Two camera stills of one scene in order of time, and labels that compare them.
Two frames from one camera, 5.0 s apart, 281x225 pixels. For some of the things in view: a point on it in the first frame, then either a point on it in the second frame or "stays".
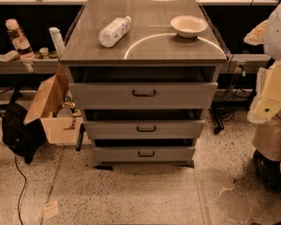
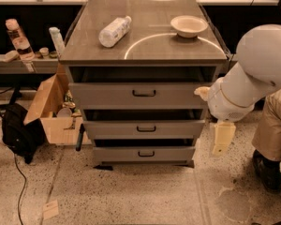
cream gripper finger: [258, 35] -> [224, 132]
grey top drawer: [141, 95] stays
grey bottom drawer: [144, 155] stays
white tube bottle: [57, 39] stays
